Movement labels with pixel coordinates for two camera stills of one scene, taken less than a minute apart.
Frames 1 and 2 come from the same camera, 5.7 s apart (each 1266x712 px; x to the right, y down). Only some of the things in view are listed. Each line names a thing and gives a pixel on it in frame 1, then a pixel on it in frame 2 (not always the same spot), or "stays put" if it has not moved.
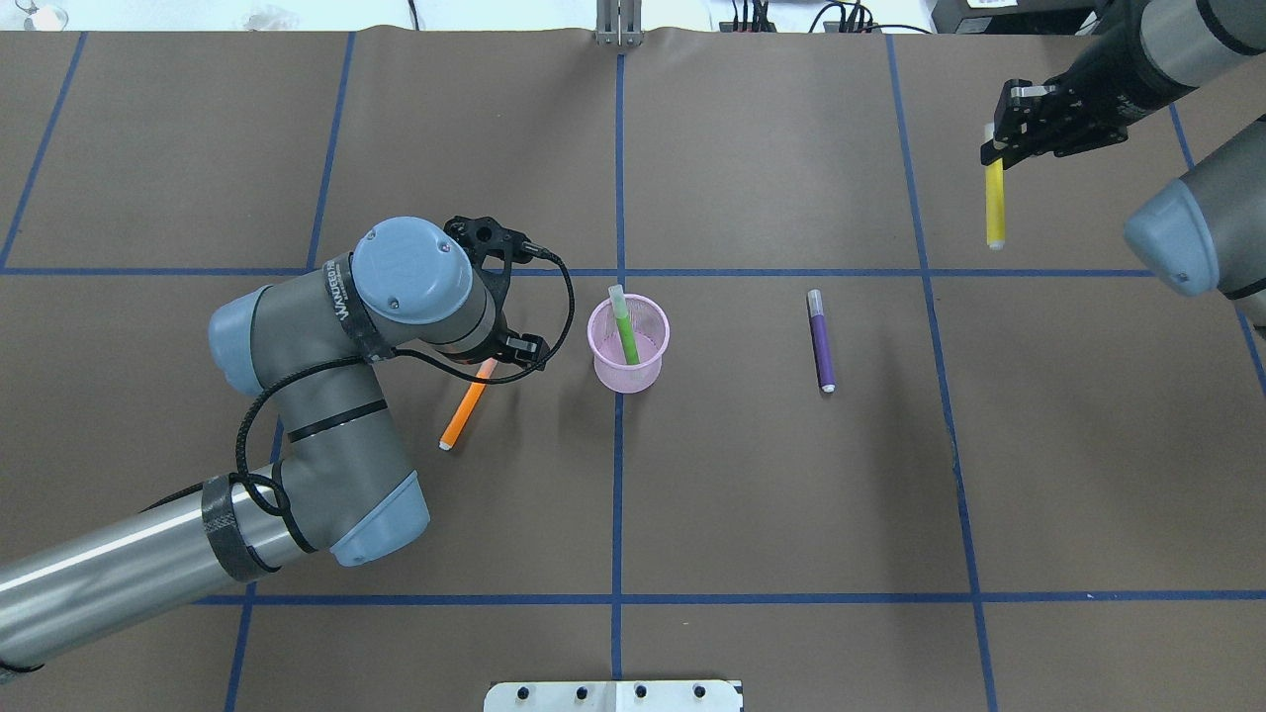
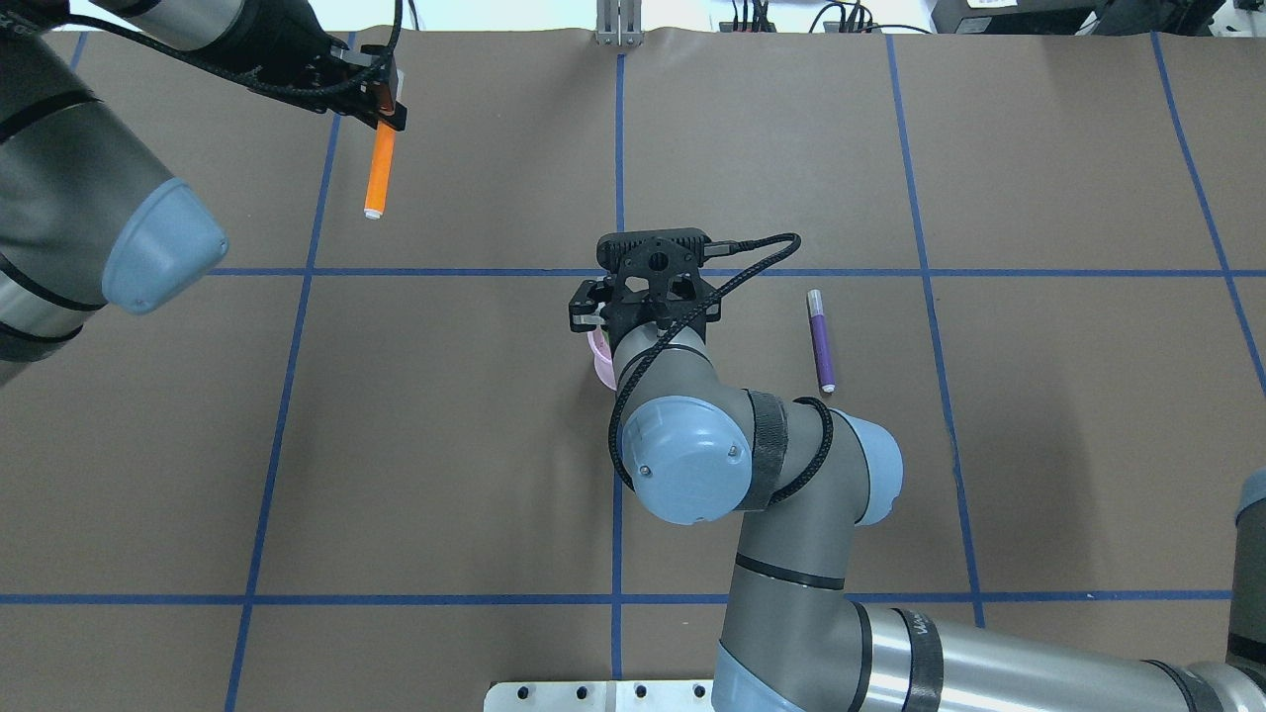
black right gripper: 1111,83 -> 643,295
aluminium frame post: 619,23 stays put
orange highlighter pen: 476,394 -> 383,161
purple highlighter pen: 820,340 stays put
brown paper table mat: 884,463 stays put
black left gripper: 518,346 -> 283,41
